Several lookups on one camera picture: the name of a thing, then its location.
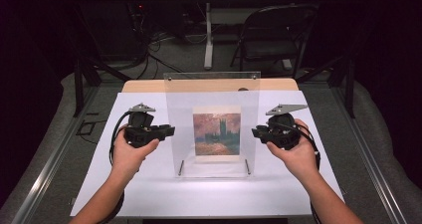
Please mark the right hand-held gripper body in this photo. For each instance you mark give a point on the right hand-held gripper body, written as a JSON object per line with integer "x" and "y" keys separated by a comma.
{"x": 283, "y": 132}

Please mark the person's right hand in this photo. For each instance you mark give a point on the person's right hand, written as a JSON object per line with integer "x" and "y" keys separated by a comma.
{"x": 298, "y": 157}

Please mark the clear acrylic panel with legs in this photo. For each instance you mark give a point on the clear acrylic panel with legs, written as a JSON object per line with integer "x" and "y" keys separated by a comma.
{"x": 250, "y": 124}

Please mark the clear acrylic frame panel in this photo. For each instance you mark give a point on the clear acrylic frame panel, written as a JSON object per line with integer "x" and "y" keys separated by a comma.
{"x": 179, "y": 117}

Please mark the aluminium rail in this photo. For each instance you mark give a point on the aluminium rail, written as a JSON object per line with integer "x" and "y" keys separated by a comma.
{"x": 49, "y": 164}
{"x": 371, "y": 171}

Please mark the small brown round object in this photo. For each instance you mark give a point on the small brown round object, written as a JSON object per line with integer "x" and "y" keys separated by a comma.
{"x": 243, "y": 89}

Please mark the person's left hand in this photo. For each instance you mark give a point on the person's left hand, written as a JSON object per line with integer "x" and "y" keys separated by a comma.
{"x": 131, "y": 157}

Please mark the black metal stand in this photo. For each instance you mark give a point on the black metal stand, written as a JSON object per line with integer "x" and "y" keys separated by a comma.
{"x": 79, "y": 84}
{"x": 348, "y": 84}

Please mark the painting print card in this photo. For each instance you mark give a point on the painting print card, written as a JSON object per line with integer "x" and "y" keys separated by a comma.
{"x": 217, "y": 134}

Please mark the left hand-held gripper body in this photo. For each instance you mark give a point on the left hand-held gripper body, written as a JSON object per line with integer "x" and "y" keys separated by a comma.
{"x": 139, "y": 131}

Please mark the black folding chair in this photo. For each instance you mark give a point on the black folding chair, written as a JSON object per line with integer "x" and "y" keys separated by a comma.
{"x": 275, "y": 41}

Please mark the white table sheet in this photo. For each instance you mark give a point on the white table sheet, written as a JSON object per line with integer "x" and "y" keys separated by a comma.
{"x": 205, "y": 194}

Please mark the thin metal frame leg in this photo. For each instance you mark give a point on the thin metal frame leg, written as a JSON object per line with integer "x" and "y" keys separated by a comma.
{"x": 247, "y": 167}
{"x": 180, "y": 168}

